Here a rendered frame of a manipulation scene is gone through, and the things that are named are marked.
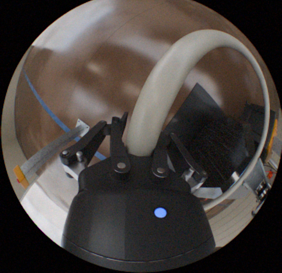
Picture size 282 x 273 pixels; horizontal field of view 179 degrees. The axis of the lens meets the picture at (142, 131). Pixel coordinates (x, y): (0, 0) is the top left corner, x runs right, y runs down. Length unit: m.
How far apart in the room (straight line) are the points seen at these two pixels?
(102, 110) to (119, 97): 0.24
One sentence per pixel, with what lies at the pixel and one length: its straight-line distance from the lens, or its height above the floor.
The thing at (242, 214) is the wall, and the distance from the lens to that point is 6.24.
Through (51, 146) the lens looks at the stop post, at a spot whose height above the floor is 0.57.
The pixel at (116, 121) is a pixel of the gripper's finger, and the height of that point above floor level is 0.90.
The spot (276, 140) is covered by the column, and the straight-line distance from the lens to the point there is 1.73.
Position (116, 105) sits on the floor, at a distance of 1.09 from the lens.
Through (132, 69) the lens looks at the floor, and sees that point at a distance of 1.09.
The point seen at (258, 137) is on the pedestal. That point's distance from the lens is 1.54.
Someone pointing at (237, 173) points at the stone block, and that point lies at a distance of 0.76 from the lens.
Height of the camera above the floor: 1.04
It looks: 70 degrees down
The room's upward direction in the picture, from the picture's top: 173 degrees counter-clockwise
